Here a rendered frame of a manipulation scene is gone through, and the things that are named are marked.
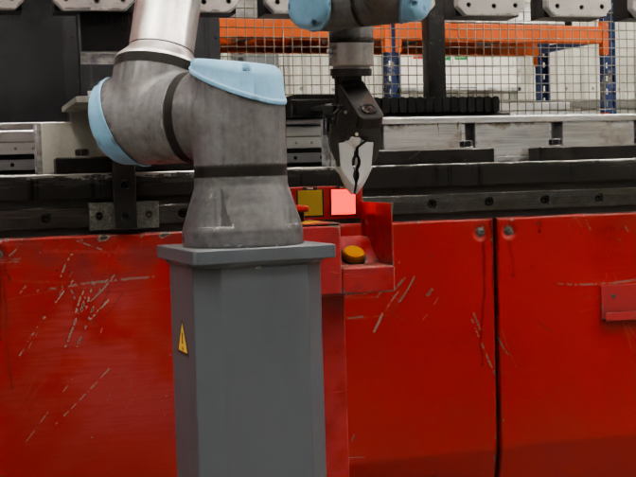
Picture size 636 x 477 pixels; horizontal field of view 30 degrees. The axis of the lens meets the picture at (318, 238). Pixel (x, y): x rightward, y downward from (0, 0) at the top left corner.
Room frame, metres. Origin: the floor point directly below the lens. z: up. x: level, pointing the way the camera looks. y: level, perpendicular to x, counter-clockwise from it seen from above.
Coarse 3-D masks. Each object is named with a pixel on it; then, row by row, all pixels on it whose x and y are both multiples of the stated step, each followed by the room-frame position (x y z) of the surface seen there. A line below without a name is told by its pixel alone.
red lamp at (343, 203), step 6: (336, 192) 2.12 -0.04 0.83; (342, 192) 2.12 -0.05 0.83; (348, 192) 2.13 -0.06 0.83; (336, 198) 2.12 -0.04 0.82; (342, 198) 2.12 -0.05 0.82; (348, 198) 2.13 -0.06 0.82; (354, 198) 2.13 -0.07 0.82; (336, 204) 2.12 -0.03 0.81; (342, 204) 2.12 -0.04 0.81; (348, 204) 2.13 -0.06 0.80; (354, 204) 2.13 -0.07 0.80; (336, 210) 2.12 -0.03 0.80; (342, 210) 2.12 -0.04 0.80; (348, 210) 2.13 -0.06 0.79; (354, 210) 2.13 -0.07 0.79
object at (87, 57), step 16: (80, 16) 2.23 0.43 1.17; (96, 16) 2.24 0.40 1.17; (112, 16) 2.25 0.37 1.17; (128, 16) 2.25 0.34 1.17; (80, 32) 2.23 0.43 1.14; (96, 32) 2.24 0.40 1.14; (112, 32) 2.25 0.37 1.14; (128, 32) 2.25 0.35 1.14; (80, 48) 2.23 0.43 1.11; (96, 48) 2.24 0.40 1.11; (112, 48) 2.24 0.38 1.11
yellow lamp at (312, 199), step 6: (300, 192) 2.10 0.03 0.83; (306, 192) 2.10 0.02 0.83; (312, 192) 2.11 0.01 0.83; (318, 192) 2.11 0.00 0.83; (300, 198) 2.10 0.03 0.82; (306, 198) 2.10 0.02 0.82; (312, 198) 2.11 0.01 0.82; (318, 198) 2.11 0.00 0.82; (300, 204) 2.10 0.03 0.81; (306, 204) 2.10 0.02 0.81; (312, 204) 2.11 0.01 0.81; (318, 204) 2.11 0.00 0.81; (312, 210) 2.11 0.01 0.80; (318, 210) 2.11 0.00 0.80
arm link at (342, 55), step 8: (328, 48) 2.01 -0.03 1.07; (336, 48) 2.00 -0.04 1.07; (344, 48) 1.99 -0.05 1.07; (352, 48) 1.99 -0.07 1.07; (360, 48) 1.99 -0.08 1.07; (368, 48) 2.00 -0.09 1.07; (336, 56) 2.00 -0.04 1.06; (344, 56) 1.99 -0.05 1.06; (352, 56) 1.99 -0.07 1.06; (360, 56) 1.99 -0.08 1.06; (368, 56) 2.00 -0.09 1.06; (336, 64) 2.00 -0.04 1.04; (344, 64) 1.99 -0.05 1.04; (352, 64) 1.99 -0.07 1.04; (360, 64) 1.99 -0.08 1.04; (368, 64) 2.00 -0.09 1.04
